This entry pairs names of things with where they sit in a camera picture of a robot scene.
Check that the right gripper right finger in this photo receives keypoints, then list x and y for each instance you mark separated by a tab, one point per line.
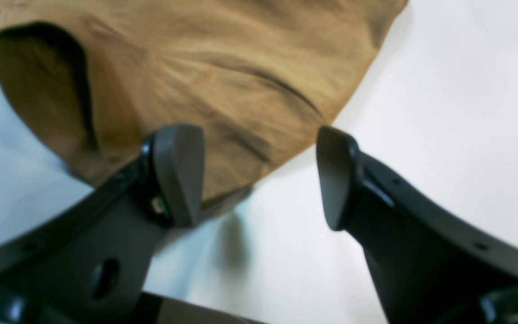
427	265

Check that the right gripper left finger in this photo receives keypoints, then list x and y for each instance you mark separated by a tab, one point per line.
89	264

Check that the brown t-shirt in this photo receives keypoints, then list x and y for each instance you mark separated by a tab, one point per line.
92	79

